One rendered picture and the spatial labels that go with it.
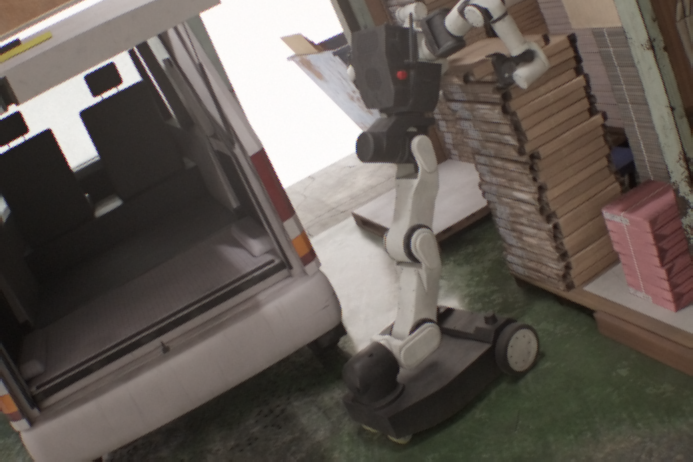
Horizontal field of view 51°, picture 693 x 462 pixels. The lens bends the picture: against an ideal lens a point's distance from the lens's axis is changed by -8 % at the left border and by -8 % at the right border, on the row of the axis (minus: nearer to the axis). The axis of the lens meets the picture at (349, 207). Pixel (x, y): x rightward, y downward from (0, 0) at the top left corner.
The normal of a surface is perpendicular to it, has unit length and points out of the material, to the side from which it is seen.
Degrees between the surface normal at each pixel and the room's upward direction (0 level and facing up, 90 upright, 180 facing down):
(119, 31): 106
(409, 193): 52
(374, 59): 78
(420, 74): 101
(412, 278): 57
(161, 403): 92
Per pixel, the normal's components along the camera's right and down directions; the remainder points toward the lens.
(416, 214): 0.55, 0.03
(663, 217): 0.31, 0.16
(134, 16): 0.48, 0.36
